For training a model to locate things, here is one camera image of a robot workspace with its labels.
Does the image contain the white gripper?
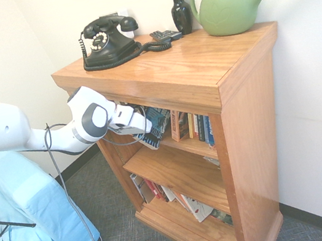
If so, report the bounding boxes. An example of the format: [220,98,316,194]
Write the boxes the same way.
[105,101,155,140]

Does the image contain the blue black paperback book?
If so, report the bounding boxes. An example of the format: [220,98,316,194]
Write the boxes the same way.
[127,102,177,154]

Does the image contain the orange spine paperback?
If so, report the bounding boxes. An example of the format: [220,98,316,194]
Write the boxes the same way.
[167,108,192,143]

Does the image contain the dark blue spine book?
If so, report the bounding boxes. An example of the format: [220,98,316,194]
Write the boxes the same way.
[190,112,208,144]

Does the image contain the leaning paperback book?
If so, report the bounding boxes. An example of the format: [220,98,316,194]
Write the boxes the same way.
[128,169,157,207]
[180,189,216,226]

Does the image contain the red spine paperback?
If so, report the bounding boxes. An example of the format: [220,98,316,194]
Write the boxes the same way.
[143,174,170,207]

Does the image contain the black rotary telephone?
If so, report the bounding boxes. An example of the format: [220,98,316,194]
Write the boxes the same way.
[74,5,176,74]

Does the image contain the loose photo cards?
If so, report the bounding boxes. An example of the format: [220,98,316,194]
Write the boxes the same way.
[203,154,221,169]

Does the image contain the black remote control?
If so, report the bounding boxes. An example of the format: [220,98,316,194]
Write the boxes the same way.
[149,26,184,45]

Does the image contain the wooden bookshelf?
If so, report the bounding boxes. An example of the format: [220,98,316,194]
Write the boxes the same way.
[47,11,316,241]

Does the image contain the black vase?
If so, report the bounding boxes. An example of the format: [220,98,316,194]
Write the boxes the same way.
[169,0,196,37]

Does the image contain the dark green cover book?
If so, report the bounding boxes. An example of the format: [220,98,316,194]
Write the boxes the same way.
[208,206,234,230]

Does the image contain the light blue covered chair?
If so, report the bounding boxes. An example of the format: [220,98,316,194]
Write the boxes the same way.
[0,136,104,241]

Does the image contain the grey hanging robot cable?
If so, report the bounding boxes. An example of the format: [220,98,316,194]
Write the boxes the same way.
[41,116,112,241]

